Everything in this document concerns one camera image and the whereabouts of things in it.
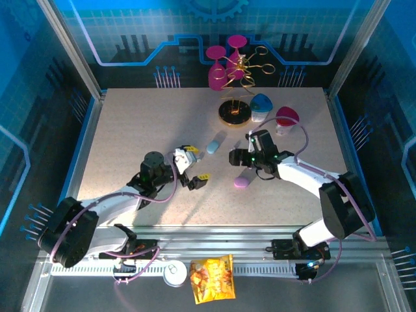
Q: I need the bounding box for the pink wine glass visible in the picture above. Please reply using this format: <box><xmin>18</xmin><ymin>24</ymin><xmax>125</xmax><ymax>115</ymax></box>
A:
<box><xmin>205</xmin><ymin>45</ymin><xmax>228</xmax><ymax>91</ymax></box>
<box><xmin>226</xmin><ymin>34</ymin><xmax>248</xmax><ymax>81</ymax></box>

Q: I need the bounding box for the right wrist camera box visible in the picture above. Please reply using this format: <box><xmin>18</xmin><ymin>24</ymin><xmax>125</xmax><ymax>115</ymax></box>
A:
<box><xmin>247</xmin><ymin>129</ymin><xmax>259</xmax><ymax>153</ymax></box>

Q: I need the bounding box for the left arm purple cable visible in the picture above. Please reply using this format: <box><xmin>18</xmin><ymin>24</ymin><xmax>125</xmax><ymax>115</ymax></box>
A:
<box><xmin>48</xmin><ymin>152</ymin><xmax>179</xmax><ymax>287</ymax></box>

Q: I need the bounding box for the gold wire glass rack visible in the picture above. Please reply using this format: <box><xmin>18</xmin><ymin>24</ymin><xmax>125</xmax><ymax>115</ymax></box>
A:
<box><xmin>218</xmin><ymin>45</ymin><xmax>276</xmax><ymax>127</ymax></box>

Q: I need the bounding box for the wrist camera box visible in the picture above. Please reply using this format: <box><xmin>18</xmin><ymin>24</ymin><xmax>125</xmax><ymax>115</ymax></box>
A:
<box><xmin>172</xmin><ymin>148</ymin><xmax>198</xmax><ymax>174</ymax></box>
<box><xmin>247</xmin><ymin>129</ymin><xmax>259</xmax><ymax>153</ymax></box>

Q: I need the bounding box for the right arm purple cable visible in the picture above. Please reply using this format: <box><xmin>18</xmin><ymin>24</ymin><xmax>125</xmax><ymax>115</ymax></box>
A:
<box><xmin>253</xmin><ymin>117</ymin><xmax>378</xmax><ymax>283</ymax></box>

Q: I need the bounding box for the yellow snack bag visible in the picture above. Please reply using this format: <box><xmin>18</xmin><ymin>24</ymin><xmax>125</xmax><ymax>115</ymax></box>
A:
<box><xmin>189</xmin><ymin>253</ymin><xmax>236</xmax><ymax>306</ymax></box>

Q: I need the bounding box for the white slotted cable duct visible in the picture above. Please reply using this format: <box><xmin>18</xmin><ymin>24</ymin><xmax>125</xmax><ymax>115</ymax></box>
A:
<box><xmin>50</xmin><ymin>262</ymin><xmax>298</xmax><ymax>278</ymax></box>

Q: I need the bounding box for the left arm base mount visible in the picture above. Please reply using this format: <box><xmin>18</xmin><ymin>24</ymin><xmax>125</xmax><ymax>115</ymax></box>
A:
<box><xmin>97</xmin><ymin>237</ymin><xmax>160</xmax><ymax>261</ymax></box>

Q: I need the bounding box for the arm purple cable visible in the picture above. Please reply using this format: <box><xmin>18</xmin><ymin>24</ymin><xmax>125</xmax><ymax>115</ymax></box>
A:
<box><xmin>253</xmin><ymin>117</ymin><xmax>378</xmax><ymax>283</ymax></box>
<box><xmin>48</xmin><ymin>152</ymin><xmax>179</xmax><ymax>287</ymax></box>

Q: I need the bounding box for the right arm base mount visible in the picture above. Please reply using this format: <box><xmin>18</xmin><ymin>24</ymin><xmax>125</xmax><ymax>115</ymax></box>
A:
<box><xmin>271</xmin><ymin>239</ymin><xmax>332</xmax><ymax>261</ymax></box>

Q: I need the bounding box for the aluminium frame post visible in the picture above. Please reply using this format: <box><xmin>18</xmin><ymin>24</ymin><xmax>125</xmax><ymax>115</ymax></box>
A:
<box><xmin>35</xmin><ymin>0</ymin><xmax>103</xmax><ymax>100</ymax></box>
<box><xmin>326</xmin><ymin>0</ymin><xmax>393</xmax><ymax>98</ymax></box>

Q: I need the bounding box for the blue lid plastic cup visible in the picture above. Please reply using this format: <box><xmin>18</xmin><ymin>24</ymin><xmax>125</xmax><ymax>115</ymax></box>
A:
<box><xmin>249</xmin><ymin>93</ymin><xmax>273</xmax><ymax>124</ymax></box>

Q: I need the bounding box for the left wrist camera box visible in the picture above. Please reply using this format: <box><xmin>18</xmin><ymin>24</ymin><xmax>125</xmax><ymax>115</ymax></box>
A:
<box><xmin>172</xmin><ymin>148</ymin><xmax>198</xmax><ymax>174</ymax></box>

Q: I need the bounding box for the pink lid plastic cup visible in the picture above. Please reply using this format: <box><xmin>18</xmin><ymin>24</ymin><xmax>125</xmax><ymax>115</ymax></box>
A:
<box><xmin>275</xmin><ymin>106</ymin><xmax>300</xmax><ymax>136</ymax></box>

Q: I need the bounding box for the silver tin can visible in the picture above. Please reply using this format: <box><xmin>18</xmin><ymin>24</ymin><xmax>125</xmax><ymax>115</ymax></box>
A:
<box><xmin>162</xmin><ymin>259</ymin><xmax>189</xmax><ymax>288</ymax></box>

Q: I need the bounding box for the aluminium table frame rail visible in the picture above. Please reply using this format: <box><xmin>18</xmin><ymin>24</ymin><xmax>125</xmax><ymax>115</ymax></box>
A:
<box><xmin>38</xmin><ymin>225</ymin><xmax>391</xmax><ymax>261</ymax></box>

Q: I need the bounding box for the blue table edge strip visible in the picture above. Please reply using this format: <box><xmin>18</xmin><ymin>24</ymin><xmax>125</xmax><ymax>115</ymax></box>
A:
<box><xmin>58</xmin><ymin>96</ymin><xmax>99</xmax><ymax>209</ymax></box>
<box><xmin>333</xmin><ymin>96</ymin><xmax>384</xmax><ymax>237</ymax></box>

